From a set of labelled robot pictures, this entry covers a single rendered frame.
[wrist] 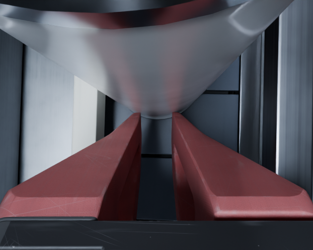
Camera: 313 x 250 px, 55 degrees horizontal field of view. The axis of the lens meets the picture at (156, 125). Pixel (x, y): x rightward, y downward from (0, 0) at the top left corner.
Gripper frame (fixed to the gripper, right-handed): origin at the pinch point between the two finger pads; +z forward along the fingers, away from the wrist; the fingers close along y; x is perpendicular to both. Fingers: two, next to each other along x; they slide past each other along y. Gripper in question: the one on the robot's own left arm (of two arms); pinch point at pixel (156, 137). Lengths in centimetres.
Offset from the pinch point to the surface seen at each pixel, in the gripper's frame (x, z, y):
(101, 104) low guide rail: 0.4, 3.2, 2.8
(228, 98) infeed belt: 1.4, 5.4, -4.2
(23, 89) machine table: 3.6, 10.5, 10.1
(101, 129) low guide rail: 1.4, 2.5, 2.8
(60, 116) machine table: 5.2, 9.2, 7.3
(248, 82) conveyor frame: 0.7, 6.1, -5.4
